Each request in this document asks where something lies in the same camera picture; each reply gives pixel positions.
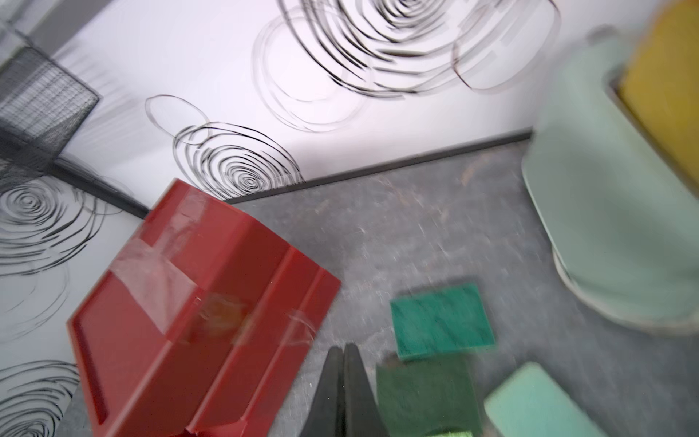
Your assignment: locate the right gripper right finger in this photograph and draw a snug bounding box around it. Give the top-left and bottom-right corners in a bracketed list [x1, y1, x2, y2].
[343, 343, 390, 437]

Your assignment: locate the black wire basket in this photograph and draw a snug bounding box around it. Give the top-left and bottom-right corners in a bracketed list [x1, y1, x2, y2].
[1, 47, 100, 178]

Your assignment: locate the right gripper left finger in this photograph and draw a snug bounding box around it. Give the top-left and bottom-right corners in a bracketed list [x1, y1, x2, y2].
[299, 346, 344, 437]

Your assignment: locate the dark green sponge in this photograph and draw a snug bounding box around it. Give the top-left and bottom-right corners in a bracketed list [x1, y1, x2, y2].
[391, 282, 496, 361]

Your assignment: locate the mint green toaster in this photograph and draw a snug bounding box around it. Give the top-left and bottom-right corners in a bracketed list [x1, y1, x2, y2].
[522, 30, 698, 335]

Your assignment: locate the red drawer cabinet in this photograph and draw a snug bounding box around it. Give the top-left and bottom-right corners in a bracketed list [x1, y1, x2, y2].
[67, 180, 340, 436]

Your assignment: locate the left yellow toast slice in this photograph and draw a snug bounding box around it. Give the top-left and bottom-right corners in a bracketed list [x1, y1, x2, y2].
[620, 1, 698, 183]

